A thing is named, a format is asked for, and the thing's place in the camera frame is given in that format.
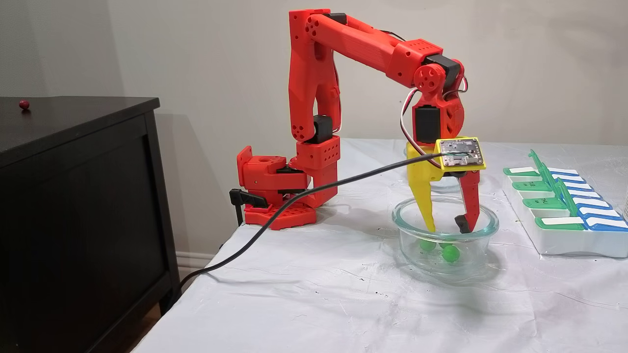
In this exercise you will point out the black table clamp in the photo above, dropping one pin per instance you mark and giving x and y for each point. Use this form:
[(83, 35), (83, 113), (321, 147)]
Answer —
[(245, 197)]

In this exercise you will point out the white baseboard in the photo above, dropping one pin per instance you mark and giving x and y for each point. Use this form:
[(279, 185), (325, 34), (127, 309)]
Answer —
[(189, 262)]

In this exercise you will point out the green ball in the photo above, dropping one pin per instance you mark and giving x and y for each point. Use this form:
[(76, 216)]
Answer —
[(427, 244), (450, 253)]

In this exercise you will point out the weekly pill organizer box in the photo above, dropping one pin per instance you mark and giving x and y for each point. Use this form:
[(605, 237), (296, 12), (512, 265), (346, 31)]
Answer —
[(564, 240)]

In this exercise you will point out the black wooden cabinet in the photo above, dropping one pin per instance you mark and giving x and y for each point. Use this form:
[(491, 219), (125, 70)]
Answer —
[(73, 220)]

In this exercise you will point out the large clear glass bowl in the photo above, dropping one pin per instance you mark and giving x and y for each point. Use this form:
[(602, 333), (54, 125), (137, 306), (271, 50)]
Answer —
[(483, 230)]

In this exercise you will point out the camera board with yellow mount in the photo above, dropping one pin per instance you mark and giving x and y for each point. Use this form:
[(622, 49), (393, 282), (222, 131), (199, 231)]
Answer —
[(461, 153)]

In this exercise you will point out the small clear glass bowl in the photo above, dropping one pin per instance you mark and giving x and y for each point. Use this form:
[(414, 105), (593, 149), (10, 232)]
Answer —
[(449, 185)]

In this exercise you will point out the white plastic table cover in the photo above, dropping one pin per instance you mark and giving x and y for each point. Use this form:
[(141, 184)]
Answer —
[(319, 294)]

